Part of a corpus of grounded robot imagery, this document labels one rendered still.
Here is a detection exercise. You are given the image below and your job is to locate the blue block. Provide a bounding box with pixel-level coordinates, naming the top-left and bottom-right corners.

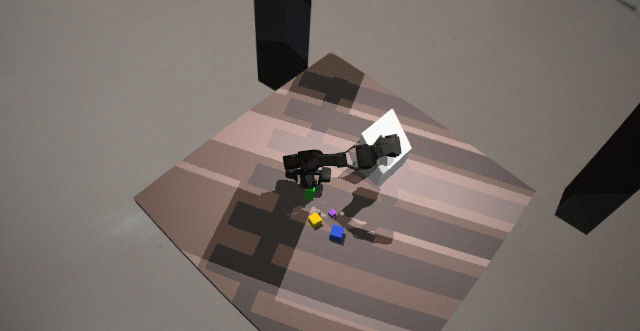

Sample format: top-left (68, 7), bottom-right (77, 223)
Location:
top-left (329, 224), bottom-right (345, 243)

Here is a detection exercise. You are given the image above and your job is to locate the yellow block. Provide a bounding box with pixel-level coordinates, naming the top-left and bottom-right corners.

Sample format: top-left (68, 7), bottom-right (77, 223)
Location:
top-left (308, 213), bottom-right (322, 228)

